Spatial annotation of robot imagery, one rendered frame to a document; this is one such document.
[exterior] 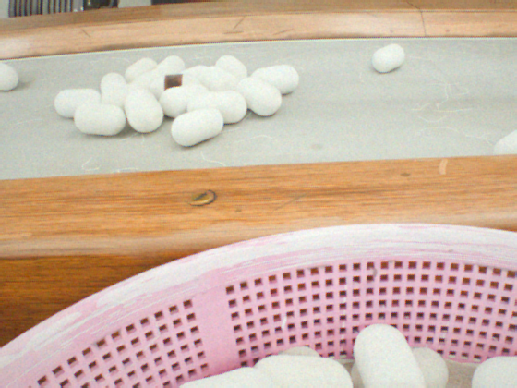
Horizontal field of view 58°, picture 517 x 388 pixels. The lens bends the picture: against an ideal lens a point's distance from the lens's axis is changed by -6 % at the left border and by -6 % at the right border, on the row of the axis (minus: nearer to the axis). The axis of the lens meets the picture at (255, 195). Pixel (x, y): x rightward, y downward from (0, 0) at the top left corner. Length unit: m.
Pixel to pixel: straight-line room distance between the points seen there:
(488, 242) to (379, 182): 0.05
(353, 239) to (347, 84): 0.23
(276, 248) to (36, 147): 0.20
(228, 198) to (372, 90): 0.21
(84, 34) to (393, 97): 0.32
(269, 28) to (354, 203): 0.35
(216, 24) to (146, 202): 0.35
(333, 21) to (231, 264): 0.40
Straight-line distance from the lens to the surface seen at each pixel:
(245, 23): 0.52
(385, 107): 0.34
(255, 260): 0.15
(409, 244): 0.17
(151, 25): 0.53
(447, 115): 0.34
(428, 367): 0.17
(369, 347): 0.16
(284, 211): 0.18
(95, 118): 0.31
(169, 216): 0.18
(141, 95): 0.31
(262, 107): 0.31
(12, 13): 0.81
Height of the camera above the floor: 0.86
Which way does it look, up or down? 32 degrees down
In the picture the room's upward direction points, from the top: 2 degrees counter-clockwise
